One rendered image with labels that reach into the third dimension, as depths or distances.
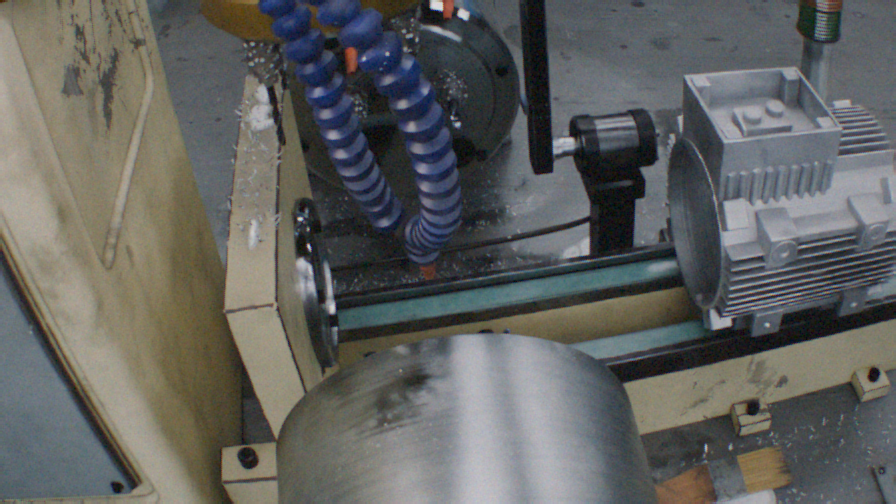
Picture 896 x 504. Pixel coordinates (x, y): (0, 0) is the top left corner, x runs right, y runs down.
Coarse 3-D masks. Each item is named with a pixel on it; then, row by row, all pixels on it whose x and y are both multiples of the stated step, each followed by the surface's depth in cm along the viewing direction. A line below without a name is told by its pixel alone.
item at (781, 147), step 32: (704, 96) 75; (736, 96) 77; (768, 96) 77; (800, 96) 75; (704, 128) 72; (736, 128) 69; (768, 128) 72; (800, 128) 74; (832, 128) 69; (704, 160) 74; (736, 160) 69; (768, 160) 70; (800, 160) 70; (832, 160) 71; (736, 192) 72; (768, 192) 72; (800, 192) 72
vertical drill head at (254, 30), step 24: (216, 0) 54; (240, 0) 53; (360, 0) 52; (384, 0) 53; (408, 0) 54; (216, 24) 56; (240, 24) 54; (264, 24) 53; (312, 24) 53; (408, 24) 59; (264, 48) 58; (408, 48) 60; (264, 72) 59
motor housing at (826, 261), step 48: (672, 144) 85; (864, 144) 73; (672, 192) 87; (816, 192) 73; (864, 192) 73; (720, 240) 73; (816, 240) 72; (720, 288) 75; (768, 288) 74; (816, 288) 75
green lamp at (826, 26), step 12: (804, 12) 99; (816, 12) 98; (828, 12) 97; (840, 12) 98; (804, 24) 101; (816, 24) 99; (828, 24) 98; (840, 24) 100; (816, 36) 100; (828, 36) 100
